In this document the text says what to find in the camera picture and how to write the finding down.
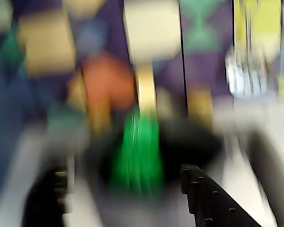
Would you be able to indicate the colourful patterned backsplash panel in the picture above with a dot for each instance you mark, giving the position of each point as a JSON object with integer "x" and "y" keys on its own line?
{"x": 203, "y": 59}

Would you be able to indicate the gold toy faucet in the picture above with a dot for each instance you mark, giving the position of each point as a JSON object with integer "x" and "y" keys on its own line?
{"x": 146, "y": 87}

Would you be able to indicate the black round pot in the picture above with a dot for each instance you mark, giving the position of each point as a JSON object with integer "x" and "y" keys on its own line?
{"x": 191, "y": 146}

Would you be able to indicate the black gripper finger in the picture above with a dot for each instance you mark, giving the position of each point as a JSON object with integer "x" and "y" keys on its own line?
{"x": 210, "y": 203}
{"x": 46, "y": 201}

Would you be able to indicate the blue toy kitchen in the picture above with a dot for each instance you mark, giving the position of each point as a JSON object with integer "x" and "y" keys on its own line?
{"x": 255, "y": 160}

